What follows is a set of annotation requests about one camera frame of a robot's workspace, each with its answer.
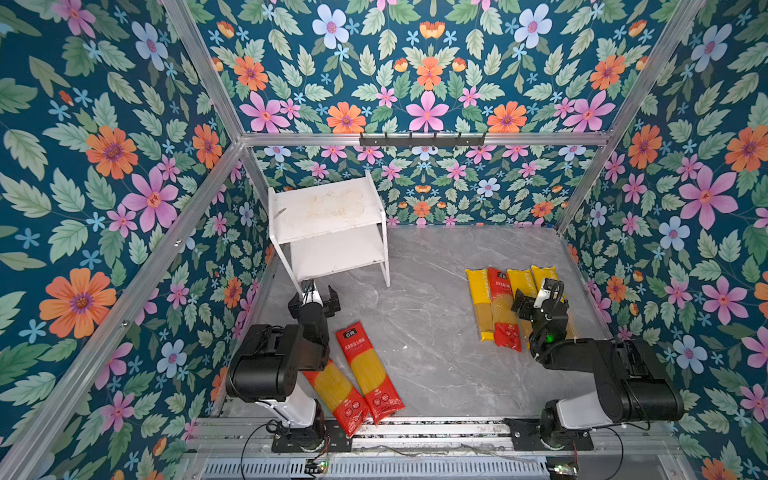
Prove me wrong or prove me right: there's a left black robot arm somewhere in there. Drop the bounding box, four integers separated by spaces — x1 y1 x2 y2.
225 282 340 429

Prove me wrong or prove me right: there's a red spaghetti bag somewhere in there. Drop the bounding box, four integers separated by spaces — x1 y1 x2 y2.
335 322 405 425
303 360 371 438
487 268 522 352

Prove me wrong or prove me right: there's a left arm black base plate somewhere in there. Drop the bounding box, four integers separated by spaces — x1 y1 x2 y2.
271 420 352 454

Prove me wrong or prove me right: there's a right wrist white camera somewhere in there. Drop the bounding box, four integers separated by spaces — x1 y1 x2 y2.
534 278 565 309

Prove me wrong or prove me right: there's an aluminium front rail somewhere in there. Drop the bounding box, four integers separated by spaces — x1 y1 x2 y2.
187 416 683 455

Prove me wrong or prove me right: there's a white two-tier shelf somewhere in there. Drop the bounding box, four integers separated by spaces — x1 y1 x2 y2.
268 173 391 293

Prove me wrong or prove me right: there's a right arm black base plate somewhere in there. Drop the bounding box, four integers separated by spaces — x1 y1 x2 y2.
502 418 594 451

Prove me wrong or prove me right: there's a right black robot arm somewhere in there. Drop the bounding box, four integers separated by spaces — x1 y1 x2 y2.
512 279 684 441

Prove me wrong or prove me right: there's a black wall hook rail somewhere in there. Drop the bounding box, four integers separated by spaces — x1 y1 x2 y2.
359 132 486 148

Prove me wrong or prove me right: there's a wrist white camera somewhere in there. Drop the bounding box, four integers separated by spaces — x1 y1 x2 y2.
301 280 323 305
534 278 565 309

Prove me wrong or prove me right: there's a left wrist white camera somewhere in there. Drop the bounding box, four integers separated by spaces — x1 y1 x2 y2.
301 280 323 305

